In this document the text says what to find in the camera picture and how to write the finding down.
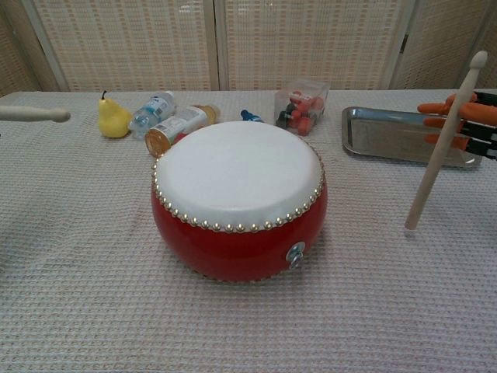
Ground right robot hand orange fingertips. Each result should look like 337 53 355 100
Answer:
417 91 497 160

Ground wooden drumstick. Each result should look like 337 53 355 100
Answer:
405 50 488 231
0 104 72 124

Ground red drum white skin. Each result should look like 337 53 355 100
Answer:
150 120 329 284

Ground grey textured tablecloth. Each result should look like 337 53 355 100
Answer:
0 88 497 373

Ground steel rectangular tray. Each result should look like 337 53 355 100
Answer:
341 106 483 169

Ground clear box red black parts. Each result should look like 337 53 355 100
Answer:
274 78 331 137

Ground small blue spray bottle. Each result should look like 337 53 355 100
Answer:
240 109 268 125

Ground orange juice bottle white label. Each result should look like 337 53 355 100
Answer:
144 104 221 159

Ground clear water bottle blue label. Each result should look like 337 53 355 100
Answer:
127 90 176 141

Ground woven bamboo folding screen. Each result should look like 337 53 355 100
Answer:
0 0 497 98

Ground yellow pear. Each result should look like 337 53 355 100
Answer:
97 90 133 138

